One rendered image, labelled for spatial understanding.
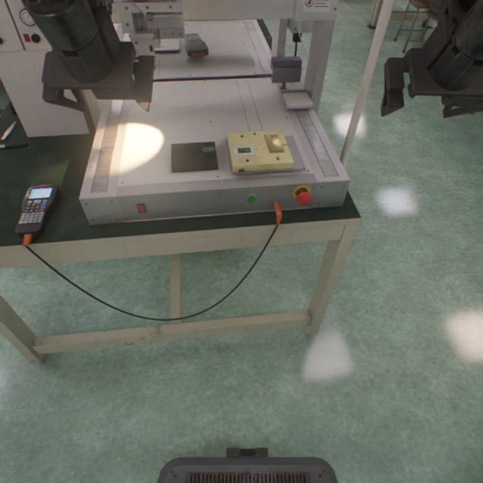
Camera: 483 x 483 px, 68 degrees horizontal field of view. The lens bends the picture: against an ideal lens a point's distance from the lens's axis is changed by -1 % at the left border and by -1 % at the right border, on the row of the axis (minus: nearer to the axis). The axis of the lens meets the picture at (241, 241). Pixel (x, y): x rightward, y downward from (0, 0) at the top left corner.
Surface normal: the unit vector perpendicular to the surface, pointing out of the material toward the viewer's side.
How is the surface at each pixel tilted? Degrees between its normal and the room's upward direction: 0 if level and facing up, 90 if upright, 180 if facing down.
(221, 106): 0
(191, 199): 90
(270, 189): 90
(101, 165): 0
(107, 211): 90
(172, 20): 90
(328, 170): 0
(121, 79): 30
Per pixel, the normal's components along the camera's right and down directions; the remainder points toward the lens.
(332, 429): 0.02, -0.66
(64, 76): 0.02, -0.20
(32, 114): 0.13, 0.75
